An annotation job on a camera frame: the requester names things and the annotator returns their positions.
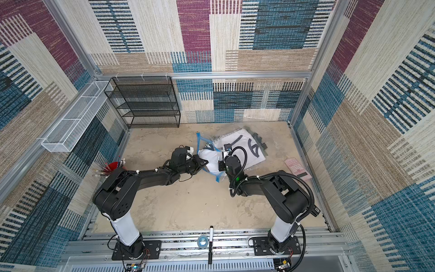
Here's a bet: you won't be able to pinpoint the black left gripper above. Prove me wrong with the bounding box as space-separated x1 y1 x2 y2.
179 156 210 176

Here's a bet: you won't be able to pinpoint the white tank top navy trim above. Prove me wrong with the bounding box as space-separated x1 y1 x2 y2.
198 128 266 176

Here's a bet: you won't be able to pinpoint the clear vacuum bag blue zip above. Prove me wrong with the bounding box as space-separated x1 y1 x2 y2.
197 127 267 182

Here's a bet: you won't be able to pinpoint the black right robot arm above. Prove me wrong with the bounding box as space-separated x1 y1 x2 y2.
218 155 320 255

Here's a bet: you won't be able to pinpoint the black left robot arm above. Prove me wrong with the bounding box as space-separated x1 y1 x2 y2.
92 146 208 259

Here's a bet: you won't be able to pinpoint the blue tape roll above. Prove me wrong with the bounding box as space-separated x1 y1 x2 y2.
197 235 209 249

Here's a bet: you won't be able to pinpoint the black mesh shelf rack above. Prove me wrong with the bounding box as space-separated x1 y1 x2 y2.
104 76 181 129

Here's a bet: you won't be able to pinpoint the black marker pen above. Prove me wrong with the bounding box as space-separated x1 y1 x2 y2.
208 226 214 265

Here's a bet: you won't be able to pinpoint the red cup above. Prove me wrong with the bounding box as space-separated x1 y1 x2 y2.
103 161 125 173

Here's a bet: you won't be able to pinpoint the pens in red cup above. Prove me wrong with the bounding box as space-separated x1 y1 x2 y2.
93 159 126 177

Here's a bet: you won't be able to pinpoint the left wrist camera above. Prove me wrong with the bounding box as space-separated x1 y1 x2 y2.
184 146 194 155

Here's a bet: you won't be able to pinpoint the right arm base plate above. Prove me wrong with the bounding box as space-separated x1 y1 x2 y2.
248 236 302 256

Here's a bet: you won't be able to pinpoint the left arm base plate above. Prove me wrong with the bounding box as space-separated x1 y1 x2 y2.
112 240 162 261

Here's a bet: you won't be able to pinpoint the white wire wall basket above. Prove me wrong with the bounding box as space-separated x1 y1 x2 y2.
41 81 108 153

